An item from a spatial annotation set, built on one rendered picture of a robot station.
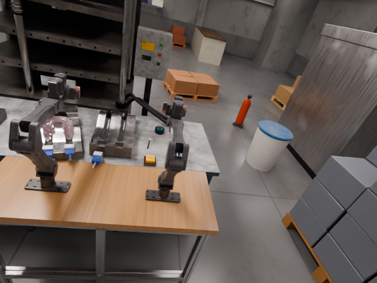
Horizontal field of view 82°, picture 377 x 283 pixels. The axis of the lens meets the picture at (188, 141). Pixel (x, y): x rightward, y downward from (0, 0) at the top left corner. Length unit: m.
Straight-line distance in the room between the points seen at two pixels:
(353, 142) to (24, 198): 3.32
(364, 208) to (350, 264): 0.45
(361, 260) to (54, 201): 2.07
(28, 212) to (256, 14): 11.33
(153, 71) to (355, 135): 2.53
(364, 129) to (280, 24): 8.12
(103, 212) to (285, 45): 10.66
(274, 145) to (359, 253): 1.46
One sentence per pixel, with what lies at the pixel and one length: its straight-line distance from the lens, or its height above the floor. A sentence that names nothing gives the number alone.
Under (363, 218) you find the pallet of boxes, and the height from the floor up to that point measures 0.74.
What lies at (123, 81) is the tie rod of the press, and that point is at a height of 1.05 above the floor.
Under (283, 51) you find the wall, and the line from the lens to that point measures 11.26.
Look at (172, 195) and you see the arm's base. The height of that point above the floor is 0.81.
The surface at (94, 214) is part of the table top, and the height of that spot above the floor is 0.80.
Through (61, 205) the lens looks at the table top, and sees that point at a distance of 1.27.
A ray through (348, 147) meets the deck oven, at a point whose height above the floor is 0.68.
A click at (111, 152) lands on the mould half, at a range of 1.50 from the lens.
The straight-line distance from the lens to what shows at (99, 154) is 1.45.
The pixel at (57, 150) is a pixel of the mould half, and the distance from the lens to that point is 1.50.
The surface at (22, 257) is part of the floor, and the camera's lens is 2.11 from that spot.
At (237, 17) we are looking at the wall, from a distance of 11.50.
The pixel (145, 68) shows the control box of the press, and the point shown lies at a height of 1.16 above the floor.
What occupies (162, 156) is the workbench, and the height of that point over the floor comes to 0.80.
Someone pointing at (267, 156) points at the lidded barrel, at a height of 0.26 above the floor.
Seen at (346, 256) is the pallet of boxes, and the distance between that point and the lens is 2.28.
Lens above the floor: 1.76
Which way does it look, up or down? 32 degrees down
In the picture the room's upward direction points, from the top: 16 degrees clockwise
